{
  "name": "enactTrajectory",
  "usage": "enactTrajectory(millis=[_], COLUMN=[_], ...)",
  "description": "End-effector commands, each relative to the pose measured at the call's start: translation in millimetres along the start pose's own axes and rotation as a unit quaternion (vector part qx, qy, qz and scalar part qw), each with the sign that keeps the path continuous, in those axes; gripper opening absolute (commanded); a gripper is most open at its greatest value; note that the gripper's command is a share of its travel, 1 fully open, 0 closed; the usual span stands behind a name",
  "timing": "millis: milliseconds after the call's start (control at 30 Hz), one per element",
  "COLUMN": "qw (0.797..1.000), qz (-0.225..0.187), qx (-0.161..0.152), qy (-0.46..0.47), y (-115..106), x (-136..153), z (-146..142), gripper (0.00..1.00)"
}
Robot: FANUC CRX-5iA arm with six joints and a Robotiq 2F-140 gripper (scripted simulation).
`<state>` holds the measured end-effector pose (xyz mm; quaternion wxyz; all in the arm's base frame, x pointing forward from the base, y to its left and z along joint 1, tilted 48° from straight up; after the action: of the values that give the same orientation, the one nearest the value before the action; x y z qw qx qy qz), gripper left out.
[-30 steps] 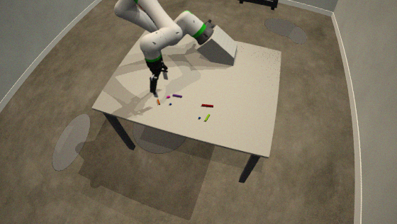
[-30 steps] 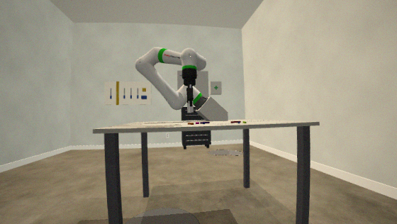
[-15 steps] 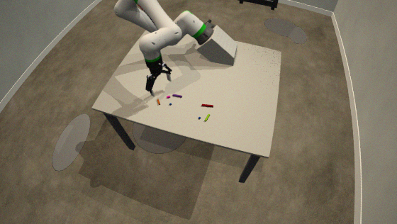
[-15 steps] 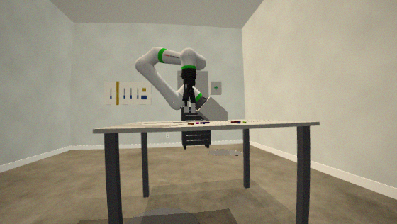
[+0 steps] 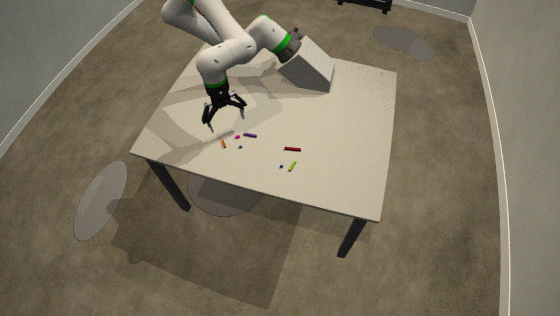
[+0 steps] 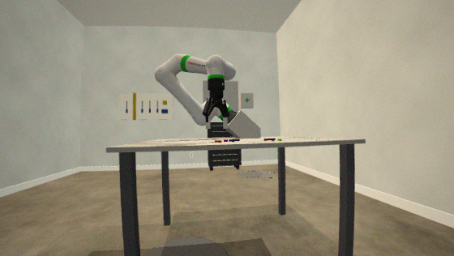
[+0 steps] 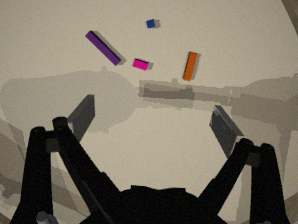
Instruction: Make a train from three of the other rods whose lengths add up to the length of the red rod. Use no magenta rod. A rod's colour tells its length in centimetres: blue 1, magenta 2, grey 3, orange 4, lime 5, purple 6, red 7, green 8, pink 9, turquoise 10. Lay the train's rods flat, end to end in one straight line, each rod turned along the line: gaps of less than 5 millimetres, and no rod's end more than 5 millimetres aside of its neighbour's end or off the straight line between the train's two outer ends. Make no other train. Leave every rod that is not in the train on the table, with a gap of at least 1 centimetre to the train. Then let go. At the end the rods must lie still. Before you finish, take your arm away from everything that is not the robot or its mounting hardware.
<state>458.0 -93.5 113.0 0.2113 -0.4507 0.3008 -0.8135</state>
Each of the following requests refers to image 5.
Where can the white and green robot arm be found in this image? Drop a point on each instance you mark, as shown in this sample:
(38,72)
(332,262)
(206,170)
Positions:
(238,47)

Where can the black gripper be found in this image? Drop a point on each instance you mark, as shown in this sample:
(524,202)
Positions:
(216,102)

